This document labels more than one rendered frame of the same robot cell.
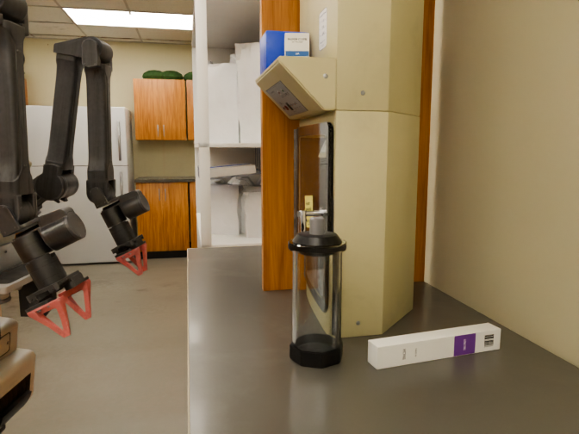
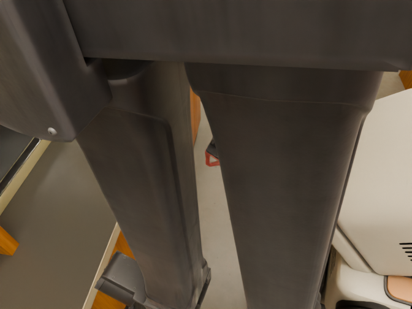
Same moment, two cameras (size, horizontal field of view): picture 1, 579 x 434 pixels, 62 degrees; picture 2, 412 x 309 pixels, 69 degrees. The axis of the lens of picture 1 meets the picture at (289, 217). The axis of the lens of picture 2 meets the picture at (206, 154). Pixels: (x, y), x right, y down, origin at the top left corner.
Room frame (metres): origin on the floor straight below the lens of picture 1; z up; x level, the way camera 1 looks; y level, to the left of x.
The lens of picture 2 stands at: (1.44, 0.60, 1.62)
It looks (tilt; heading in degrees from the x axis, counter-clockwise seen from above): 49 degrees down; 201
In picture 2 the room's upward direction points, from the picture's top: straight up
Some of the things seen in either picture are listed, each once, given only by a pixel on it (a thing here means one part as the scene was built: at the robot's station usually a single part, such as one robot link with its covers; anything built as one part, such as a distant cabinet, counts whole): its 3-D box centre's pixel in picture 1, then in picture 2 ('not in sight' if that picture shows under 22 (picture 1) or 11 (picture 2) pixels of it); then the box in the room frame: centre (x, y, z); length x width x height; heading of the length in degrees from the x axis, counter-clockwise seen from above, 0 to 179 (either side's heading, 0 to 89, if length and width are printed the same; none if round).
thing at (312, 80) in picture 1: (290, 92); not in sight; (1.11, 0.00, 1.46); 0.32 x 0.11 x 0.10; 12
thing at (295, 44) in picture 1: (296, 50); not in sight; (1.05, -0.01, 1.54); 0.05 x 0.05 x 0.06; 2
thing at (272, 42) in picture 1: (283, 55); not in sight; (1.19, 0.01, 1.56); 0.10 x 0.10 x 0.09; 12
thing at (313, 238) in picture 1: (317, 235); not in sight; (0.88, -0.05, 1.18); 0.09 x 0.09 x 0.07
